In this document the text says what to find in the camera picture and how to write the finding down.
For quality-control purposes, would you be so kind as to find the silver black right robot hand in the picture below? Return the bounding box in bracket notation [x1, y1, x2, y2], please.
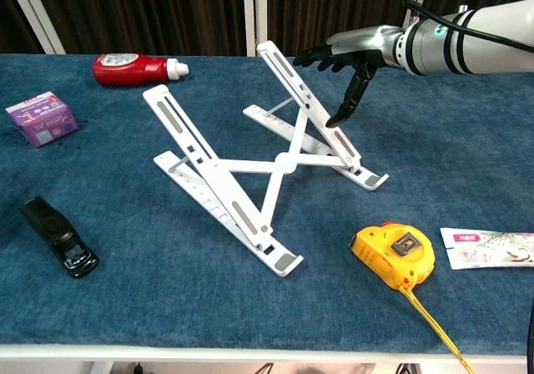
[292, 25, 406, 129]

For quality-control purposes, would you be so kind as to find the white folding stand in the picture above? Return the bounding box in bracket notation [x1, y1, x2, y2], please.
[142, 40, 390, 278]

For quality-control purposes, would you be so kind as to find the yellow tape measure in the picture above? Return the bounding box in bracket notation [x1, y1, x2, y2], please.
[349, 221, 477, 374]

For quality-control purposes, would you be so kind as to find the white floral toothpaste tube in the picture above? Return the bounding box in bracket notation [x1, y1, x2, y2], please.
[440, 226, 534, 270]

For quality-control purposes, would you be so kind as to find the red bottle with white cap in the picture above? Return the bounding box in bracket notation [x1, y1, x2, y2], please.
[92, 53, 189, 87]

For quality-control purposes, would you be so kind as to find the small purple carton box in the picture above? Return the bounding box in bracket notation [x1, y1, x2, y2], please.
[5, 90, 80, 149]

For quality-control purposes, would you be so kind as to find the blue carpet table cover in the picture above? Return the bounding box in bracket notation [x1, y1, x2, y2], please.
[0, 53, 534, 356]

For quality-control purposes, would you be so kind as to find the black stapler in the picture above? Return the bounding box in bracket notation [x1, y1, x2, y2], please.
[19, 196, 100, 279]

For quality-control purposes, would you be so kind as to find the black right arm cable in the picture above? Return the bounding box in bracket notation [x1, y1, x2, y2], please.
[401, 0, 534, 54]

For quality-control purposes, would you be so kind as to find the white table frame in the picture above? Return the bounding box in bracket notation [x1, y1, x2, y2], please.
[0, 342, 534, 374]

